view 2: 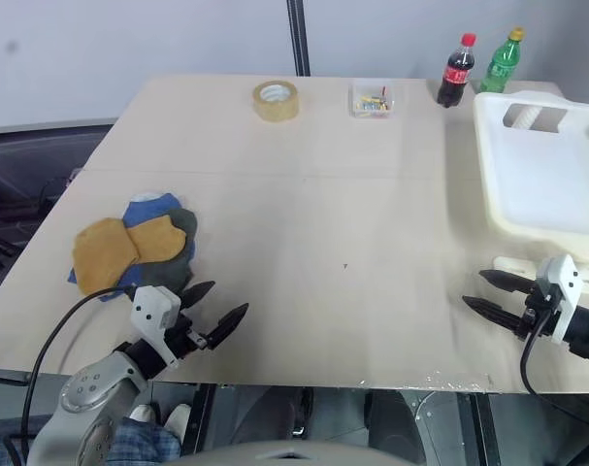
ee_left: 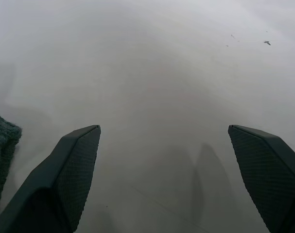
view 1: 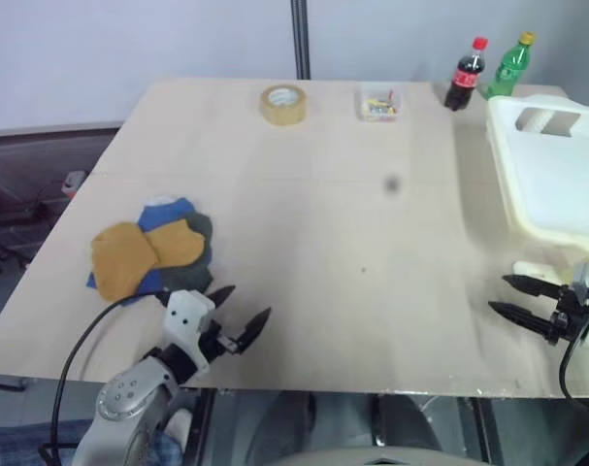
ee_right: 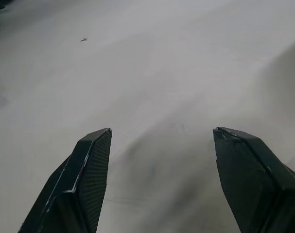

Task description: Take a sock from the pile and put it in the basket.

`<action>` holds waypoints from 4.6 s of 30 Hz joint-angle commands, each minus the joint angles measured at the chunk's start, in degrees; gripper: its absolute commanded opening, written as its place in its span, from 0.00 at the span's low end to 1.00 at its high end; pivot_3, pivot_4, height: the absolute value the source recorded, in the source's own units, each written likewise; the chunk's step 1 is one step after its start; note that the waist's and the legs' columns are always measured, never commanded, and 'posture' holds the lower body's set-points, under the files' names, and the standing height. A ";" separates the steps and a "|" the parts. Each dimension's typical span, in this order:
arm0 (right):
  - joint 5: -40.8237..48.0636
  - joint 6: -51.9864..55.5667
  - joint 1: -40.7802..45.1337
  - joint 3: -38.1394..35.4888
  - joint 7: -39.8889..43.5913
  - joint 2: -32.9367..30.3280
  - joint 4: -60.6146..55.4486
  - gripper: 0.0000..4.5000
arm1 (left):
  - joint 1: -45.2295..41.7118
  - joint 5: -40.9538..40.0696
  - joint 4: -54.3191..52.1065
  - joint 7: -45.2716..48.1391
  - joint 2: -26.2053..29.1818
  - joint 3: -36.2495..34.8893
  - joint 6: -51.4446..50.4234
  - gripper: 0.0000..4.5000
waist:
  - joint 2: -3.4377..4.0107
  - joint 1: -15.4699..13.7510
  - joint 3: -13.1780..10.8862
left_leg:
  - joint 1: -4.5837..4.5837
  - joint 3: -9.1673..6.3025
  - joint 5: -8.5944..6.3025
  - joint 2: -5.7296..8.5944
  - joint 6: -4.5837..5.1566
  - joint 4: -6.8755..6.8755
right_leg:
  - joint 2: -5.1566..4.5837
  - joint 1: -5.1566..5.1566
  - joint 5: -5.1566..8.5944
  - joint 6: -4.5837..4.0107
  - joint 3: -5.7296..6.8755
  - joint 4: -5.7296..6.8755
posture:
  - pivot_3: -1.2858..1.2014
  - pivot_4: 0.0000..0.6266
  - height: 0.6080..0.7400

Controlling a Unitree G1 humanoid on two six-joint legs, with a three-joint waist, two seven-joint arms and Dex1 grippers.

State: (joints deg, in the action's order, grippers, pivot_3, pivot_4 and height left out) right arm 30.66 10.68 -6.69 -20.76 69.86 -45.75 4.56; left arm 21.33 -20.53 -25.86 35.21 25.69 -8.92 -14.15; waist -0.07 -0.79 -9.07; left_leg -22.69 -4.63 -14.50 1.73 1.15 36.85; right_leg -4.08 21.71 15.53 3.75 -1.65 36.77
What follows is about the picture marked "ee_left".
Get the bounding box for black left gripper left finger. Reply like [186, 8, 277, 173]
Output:
[0, 124, 102, 233]

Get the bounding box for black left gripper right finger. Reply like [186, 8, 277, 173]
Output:
[227, 124, 295, 233]

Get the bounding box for dark grey knit sock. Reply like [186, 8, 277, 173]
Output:
[0, 109, 23, 219]

